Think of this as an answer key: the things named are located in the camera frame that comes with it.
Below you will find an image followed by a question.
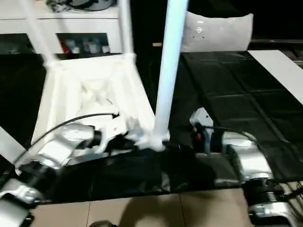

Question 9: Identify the black work mat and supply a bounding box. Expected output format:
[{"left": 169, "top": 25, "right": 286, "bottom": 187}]
[{"left": 0, "top": 51, "right": 303, "bottom": 204}]

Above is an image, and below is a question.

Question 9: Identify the white glass-door cabinet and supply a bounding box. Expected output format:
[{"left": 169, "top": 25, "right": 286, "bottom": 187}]
[{"left": 0, "top": 0, "right": 124, "bottom": 55}]

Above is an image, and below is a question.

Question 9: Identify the white flat sheet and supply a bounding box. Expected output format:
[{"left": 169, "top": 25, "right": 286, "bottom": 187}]
[{"left": 247, "top": 50, "right": 303, "bottom": 105}]

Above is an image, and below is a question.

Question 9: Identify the white plastic table leg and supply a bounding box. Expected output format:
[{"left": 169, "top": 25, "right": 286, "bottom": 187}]
[
  {"left": 153, "top": 0, "right": 190, "bottom": 142},
  {"left": 23, "top": 0, "right": 60, "bottom": 69},
  {"left": 117, "top": 0, "right": 137, "bottom": 62},
  {"left": 0, "top": 126, "right": 27, "bottom": 164}
]

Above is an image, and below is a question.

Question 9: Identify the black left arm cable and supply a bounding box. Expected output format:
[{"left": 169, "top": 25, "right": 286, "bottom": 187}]
[{"left": 14, "top": 112, "right": 120, "bottom": 166}]

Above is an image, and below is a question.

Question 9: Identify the white plastic table top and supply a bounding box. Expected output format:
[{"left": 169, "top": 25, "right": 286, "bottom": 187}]
[{"left": 14, "top": 53, "right": 171, "bottom": 177}]

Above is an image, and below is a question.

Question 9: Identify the grey printed cushion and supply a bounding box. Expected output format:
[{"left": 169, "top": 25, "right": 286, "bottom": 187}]
[{"left": 181, "top": 10, "right": 254, "bottom": 52}]

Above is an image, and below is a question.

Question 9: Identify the black work table leg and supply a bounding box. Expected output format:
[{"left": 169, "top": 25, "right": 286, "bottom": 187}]
[{"left": 283, "top": 188, "right": 303, "bottom": 201}]

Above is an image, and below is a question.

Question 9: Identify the black tall furniture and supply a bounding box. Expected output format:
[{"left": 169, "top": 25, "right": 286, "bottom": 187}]
[{"left": 127, "top": 0, "right": 303, "bottom": 52}]

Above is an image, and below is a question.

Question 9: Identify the dark crumpled cloth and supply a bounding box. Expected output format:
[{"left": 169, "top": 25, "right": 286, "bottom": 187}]
[{"left": 46, "top": 0, "right": 71, "bottom": 12}]

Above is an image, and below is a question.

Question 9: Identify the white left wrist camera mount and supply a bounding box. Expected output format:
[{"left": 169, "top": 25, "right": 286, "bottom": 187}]
[{"left": 98, "top": 113, "right": 130, "bottom": 152}]

